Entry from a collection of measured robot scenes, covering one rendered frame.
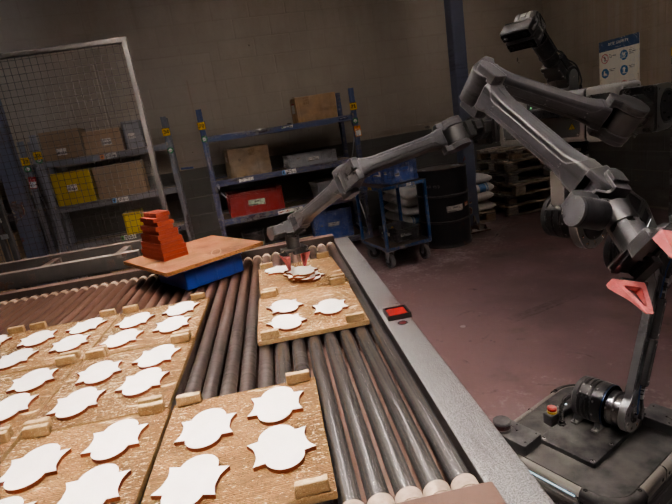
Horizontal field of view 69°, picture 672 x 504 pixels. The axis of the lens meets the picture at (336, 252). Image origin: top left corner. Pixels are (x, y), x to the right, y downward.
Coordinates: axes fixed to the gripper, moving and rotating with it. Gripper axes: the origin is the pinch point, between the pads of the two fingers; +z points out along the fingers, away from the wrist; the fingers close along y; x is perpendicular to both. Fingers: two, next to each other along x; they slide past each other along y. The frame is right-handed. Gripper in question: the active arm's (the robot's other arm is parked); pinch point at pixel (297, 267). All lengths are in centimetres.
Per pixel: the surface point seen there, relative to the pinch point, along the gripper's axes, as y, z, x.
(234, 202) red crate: 94, 20, 373
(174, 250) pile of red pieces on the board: -39, -9, 51
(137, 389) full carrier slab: -73, 3, -53
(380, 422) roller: -32, 5, -106
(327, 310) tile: -11.5, 2.6, -46.3
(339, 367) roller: -26, 5, -78
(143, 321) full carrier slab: -63, 4, 1
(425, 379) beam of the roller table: -14, 5, -98
